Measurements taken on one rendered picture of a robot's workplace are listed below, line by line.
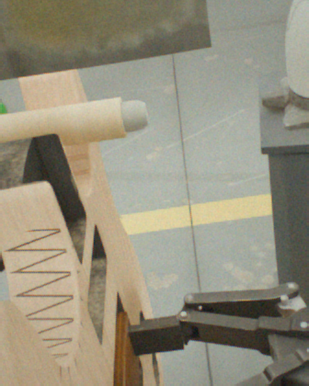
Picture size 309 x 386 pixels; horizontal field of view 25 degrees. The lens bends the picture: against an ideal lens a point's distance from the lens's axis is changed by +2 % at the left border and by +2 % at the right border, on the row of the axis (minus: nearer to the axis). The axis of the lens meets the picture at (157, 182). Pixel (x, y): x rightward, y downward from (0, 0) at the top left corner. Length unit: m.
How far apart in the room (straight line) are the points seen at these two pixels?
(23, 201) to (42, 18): 0.13
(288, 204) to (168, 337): 0.95
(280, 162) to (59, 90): 0.93
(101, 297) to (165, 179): 1.92
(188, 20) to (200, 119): 2.37
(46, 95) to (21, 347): 0.28
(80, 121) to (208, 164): 1.94
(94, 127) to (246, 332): 0.21
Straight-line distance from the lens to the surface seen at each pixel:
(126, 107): 0.53
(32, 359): 0.34
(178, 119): 2.71
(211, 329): 0.58
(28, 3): 0.33
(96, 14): 0.33
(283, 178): 1.46
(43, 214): 0.43
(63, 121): 0.53
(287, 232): 1.57
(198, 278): 2.07
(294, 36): 1.36
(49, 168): 0.48
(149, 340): 0.59
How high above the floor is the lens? 1.55
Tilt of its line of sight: 40 degrees down
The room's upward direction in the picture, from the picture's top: 12 degrees counter-clockwise
